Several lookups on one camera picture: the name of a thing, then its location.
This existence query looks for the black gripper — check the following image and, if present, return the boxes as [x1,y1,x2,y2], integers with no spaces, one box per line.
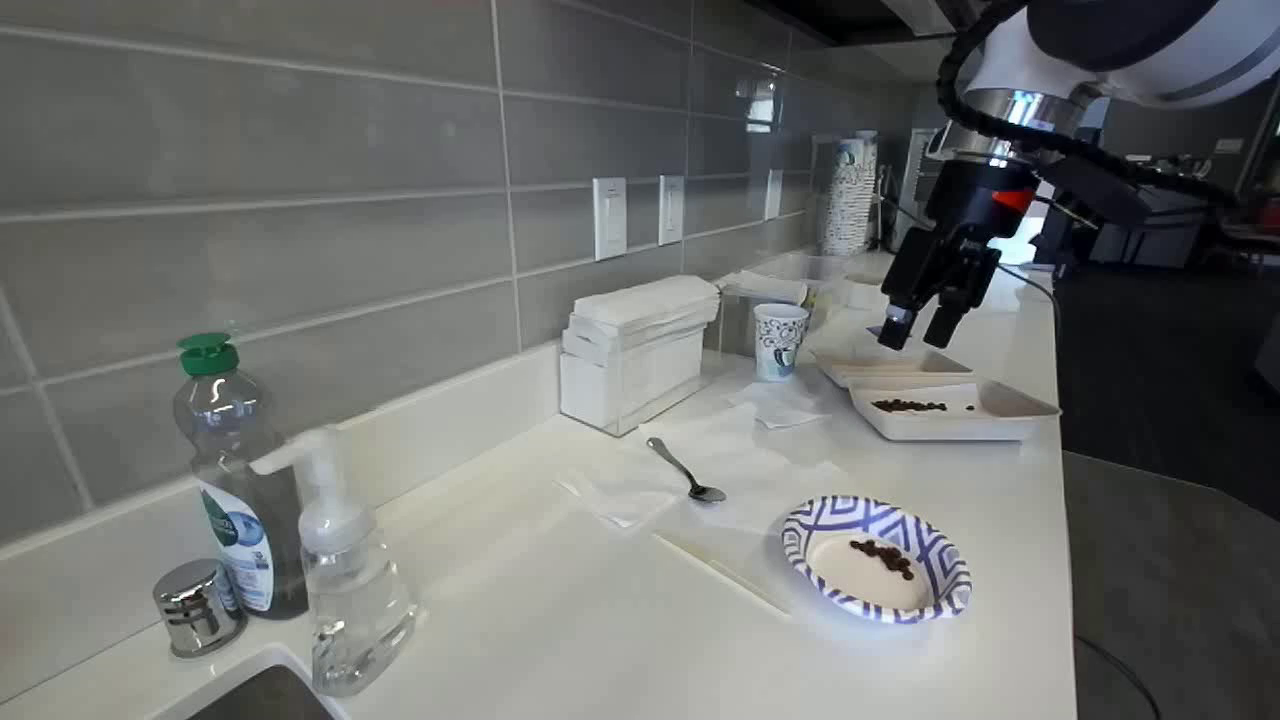
[873,156,1044,356]

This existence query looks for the patterned paper cup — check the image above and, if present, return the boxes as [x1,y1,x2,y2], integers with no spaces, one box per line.
[751,300,817,388]

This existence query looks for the coffee beans in takeout box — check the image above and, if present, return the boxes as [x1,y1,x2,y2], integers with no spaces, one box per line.
[873,392,958,422]

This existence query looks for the open beige takeout box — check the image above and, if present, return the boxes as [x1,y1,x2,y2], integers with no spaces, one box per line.
[813,347,1064,447]

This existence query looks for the sleeved stack of paper cups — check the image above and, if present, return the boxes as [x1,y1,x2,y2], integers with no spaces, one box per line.
[817,128,883,260]

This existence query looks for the blue patterned paper plate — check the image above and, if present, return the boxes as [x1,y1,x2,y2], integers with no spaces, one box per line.
[772,493,975,629]

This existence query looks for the coffee beans on plate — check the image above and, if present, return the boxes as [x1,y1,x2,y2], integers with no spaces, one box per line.
[843,538,923,584]

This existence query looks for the metal spoon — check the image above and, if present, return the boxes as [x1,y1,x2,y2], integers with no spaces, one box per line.
[646,433,732,512]

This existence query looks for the clear napkin dispenser white napkins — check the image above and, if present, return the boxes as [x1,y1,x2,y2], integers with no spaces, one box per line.
[556,274,726,440]

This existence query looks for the clear foam soap dispenser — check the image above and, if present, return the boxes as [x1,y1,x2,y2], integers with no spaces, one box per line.
[251,422,426,702]

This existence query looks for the dish soap bottle green cap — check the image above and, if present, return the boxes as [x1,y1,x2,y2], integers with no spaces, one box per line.
[174,327,311,626]

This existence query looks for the steel sink basin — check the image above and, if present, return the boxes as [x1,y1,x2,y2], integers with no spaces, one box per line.
[184,661,342,720]

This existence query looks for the short metal cylinder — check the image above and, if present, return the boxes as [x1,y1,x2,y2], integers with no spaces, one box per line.
[147,556,250,661]

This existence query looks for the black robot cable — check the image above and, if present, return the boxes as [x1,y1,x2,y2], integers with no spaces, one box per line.
[933,0,1235,212]

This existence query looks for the white wall outlet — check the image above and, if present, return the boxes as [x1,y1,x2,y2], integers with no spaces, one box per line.
[590,173,632,263]
[658,173,691,247]

